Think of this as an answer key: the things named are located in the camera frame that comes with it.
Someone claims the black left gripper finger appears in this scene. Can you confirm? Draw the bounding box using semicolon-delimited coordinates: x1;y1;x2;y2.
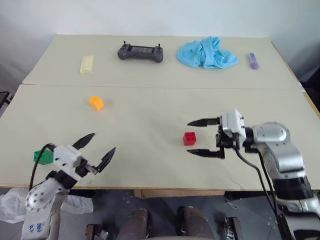
71;132;96;152
96;146;117;174

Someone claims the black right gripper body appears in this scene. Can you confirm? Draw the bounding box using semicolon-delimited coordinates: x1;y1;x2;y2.
214;115;241;152

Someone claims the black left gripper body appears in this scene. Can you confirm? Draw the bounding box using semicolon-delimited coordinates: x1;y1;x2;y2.
74;159;101;179

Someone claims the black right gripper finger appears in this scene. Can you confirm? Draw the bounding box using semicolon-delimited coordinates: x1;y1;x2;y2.
186;147;226;160
187;116;223;127

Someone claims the red toy brick cube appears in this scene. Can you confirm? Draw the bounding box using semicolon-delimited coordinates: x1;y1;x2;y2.
182;131;198;147

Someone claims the orange toy brick cube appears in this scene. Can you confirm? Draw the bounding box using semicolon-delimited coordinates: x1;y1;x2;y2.
88;95;105;112

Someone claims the green toy brick cube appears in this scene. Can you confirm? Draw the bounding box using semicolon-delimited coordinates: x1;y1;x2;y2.
33;149;56;166

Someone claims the small dark metal foot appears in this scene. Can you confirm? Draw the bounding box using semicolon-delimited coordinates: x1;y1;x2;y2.
223;216;243;240
85;223;109;240

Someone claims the light blue crumpled cloth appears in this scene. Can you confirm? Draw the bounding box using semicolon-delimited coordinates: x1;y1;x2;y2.
176;36;239;70

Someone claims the dark brown rounded shape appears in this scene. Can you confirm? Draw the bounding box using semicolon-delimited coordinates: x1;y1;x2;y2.
116;208;151;240
176;205;216;240

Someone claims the purple marker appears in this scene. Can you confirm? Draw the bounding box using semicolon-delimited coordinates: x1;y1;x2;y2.
248;52;260;70

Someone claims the white plastic bag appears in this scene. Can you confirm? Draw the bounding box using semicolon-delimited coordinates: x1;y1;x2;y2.
0;187;94;224

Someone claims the grey handheld remote controller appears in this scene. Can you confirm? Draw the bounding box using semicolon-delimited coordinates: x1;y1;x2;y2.
117;40;165;64

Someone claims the dark box beside table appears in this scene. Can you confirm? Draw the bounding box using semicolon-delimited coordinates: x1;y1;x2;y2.
299;71;320;114

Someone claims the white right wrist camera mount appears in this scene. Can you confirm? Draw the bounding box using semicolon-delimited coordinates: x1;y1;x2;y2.
220;108;248;138

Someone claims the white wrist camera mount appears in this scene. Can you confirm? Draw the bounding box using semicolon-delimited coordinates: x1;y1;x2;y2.
220;108;248;138
53;144;84;179

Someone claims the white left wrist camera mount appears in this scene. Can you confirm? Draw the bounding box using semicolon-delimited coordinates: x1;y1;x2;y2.
53;144;84;179

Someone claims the black table frame bar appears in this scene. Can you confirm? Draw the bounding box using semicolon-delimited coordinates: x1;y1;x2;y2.
66;189;320;201

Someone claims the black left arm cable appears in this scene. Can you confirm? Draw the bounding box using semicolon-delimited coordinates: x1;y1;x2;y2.
29;143;56;192

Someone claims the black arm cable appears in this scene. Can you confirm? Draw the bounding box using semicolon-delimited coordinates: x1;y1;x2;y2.
29;143;56;192
233;133;283;222

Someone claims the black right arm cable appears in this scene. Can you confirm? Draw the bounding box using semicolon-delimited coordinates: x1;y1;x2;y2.
233;133;283;222

